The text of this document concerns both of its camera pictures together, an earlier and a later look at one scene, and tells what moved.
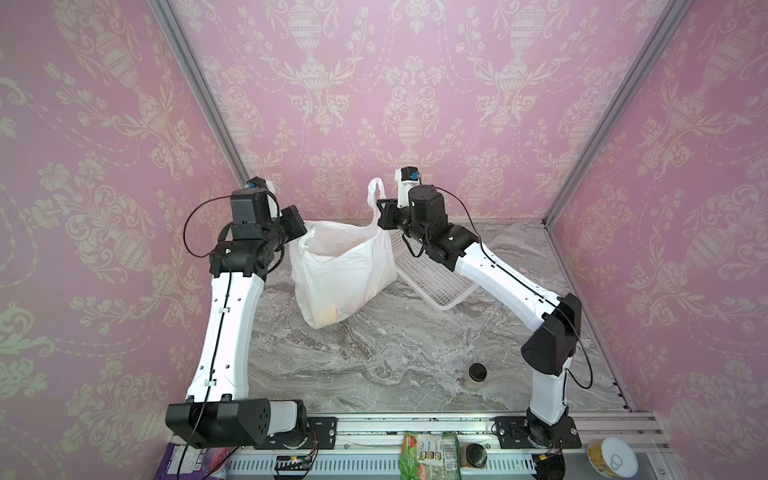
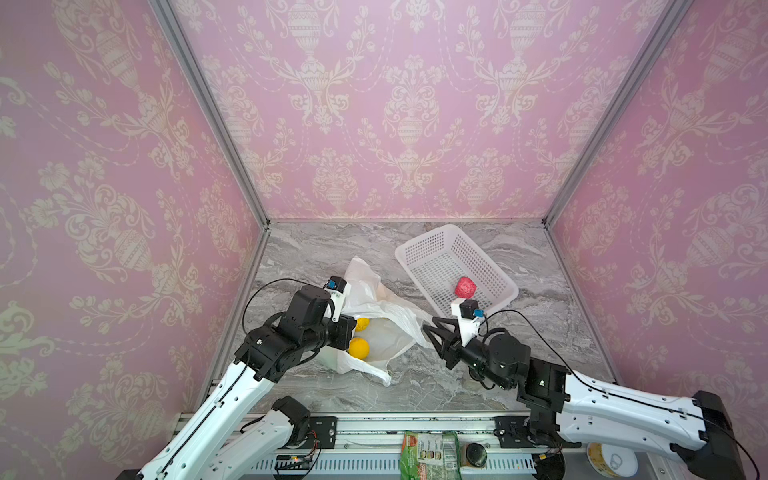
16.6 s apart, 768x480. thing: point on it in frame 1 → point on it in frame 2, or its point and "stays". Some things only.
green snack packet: (430, 456) stays
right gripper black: (387, 214) → (452, 342)
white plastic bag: (344, 270) → (387, 326)
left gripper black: (292, 217) → (348, 327)
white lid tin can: (613, 458) stays
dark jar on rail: (474, 455) stays
